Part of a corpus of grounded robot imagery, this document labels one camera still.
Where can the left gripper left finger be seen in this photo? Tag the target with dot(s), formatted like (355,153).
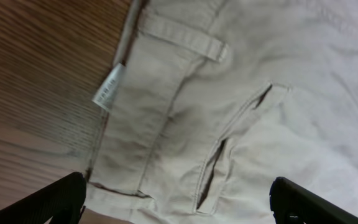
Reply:
(61,202)

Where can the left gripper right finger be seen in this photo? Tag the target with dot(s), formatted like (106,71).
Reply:
(293,204)

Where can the beige shorts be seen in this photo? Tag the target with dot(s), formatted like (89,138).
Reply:
(221,97)

